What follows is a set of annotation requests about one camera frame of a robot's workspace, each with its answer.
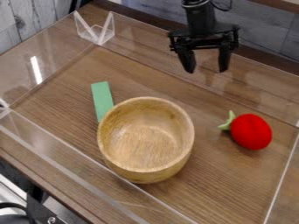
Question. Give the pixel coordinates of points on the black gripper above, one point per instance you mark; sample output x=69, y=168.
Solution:
x=204, y=33

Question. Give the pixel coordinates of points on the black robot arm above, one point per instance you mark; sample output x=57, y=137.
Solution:
x=197, y=2

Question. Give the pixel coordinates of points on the green flat stick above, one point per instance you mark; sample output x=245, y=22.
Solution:
x=103, y=100

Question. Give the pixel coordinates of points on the brown wooden bowl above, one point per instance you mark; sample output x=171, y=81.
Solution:
x=145, y=136

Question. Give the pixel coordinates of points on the red toy strawberry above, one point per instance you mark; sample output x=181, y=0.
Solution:
x=249, y=130

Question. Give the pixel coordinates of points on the black metal stand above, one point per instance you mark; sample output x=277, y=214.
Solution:
x=41, y=214

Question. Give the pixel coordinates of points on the clear acrylic corner bracket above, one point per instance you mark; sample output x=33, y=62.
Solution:
x=96, y=34

